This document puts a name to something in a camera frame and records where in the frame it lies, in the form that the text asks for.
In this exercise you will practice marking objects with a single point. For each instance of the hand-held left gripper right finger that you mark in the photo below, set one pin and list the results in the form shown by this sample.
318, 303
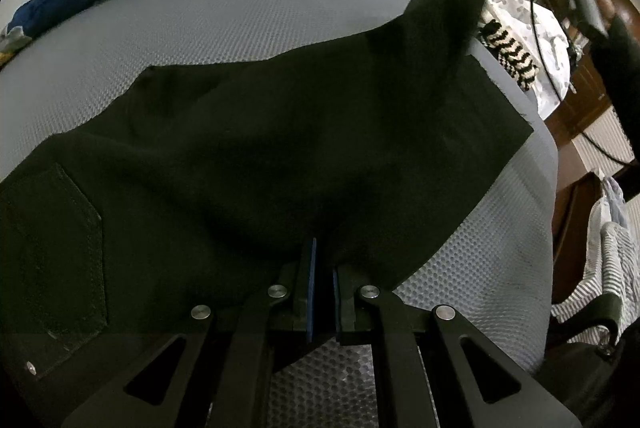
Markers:
335, 298

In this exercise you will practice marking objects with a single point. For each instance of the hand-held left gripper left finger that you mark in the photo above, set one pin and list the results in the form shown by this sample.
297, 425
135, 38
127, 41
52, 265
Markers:
312, 288

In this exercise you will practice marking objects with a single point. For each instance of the black pants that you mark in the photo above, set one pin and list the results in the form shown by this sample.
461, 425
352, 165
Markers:
280, 133

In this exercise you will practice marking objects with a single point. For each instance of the person's right forearm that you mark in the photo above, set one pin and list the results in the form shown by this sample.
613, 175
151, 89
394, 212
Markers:
622, 58

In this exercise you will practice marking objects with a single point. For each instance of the white dotted cloth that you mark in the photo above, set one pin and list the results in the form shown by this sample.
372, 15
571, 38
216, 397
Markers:
540, 33

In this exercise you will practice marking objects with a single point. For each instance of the black and white striped cloth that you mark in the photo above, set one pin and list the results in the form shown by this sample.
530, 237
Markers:
510, 53

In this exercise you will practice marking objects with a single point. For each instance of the brown wooden cabinet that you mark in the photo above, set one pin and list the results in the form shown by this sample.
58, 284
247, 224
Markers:
590, 118

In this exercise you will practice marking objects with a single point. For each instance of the grey striped shirt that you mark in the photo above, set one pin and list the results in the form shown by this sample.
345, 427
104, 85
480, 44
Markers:
610, 253

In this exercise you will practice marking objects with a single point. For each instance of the grey mesh mattress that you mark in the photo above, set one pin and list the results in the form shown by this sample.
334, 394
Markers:
210, 28

